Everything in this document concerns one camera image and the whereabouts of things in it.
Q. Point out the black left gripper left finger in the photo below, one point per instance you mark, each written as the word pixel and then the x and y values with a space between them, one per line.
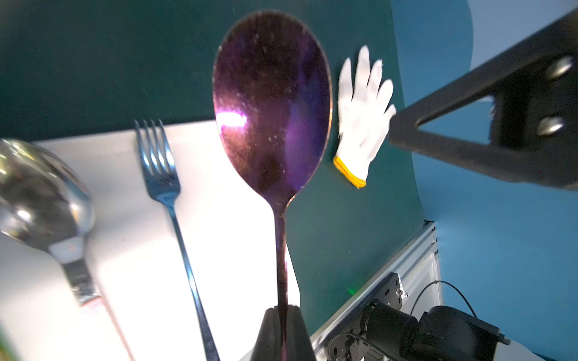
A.
pixel 268 344

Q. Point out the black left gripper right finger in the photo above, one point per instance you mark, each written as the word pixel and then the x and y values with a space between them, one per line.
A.
pixel 298 344

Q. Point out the white rectangular tray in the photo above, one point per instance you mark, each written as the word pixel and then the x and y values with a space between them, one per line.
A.
pixel 134 256

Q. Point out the blue fork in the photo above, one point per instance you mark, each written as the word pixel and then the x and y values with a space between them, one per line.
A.
pixel 162 182

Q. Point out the dark purple spoon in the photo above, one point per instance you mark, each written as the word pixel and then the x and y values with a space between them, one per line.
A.
pixel 273 101

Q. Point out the pink handled silver spoon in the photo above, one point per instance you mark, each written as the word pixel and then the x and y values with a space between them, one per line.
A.
pixel 45 206

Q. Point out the white glove yellow cuff near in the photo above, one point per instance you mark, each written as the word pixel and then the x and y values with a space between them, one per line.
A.
pixel 365 111

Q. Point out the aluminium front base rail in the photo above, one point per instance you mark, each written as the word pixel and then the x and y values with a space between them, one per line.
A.
pixel 374 324

